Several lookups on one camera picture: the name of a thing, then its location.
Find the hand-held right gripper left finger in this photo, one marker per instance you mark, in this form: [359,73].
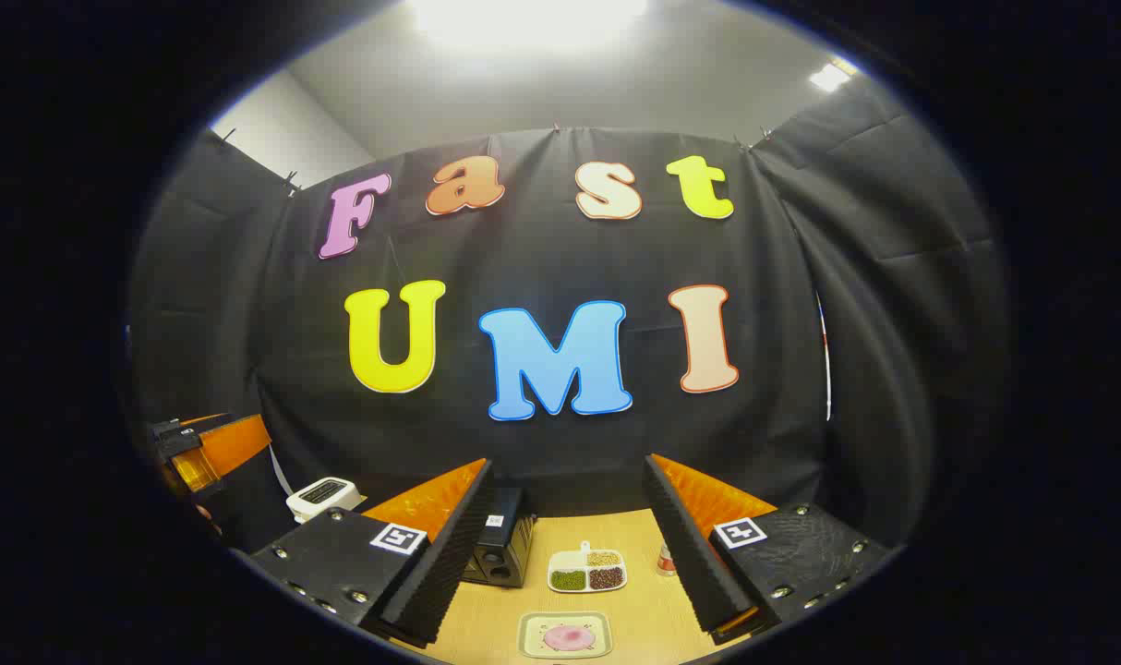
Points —
[454,554]

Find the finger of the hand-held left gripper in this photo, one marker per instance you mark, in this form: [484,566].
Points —
[233,441]

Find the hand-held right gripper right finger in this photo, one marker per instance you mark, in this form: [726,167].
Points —
[685,545]

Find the black electric oven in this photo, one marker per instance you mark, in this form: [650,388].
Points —
[500,545]

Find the cream square plate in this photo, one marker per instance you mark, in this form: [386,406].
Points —
[535,635]

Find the clear plastic bottle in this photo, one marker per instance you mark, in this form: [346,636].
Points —
[668,562]

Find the white divided dish of beans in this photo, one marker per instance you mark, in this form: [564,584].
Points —
[586,571]

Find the white toaster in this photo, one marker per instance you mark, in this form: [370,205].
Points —
[322,497]

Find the ceiling light panel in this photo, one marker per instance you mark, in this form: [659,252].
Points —
[830,76]
[524,18]

